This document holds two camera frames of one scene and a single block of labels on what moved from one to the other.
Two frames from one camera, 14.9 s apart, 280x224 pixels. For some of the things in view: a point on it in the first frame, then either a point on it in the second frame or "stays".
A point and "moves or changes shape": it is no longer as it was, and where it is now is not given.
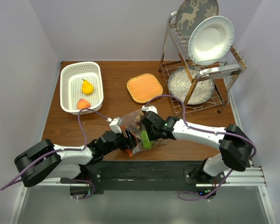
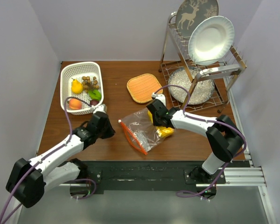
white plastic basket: [72, 75] stays
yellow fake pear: [87, 87] to [76, 87]
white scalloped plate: [210, 39] stays
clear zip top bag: [131, 121] moves or changes shape
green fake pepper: [146, 143] to [94, 94]
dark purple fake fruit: [137, 123] to [94, 102]
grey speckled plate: [179, 82] stays
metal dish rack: [192, 86] stays
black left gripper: [128, 142] to [111, 131]
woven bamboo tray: [144, 87] stays
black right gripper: [151, 137] to [155, 122]
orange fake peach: [83, 103] to [74, 104]
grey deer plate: [192, 12] stays
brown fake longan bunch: [138, 117] to [89, 84]
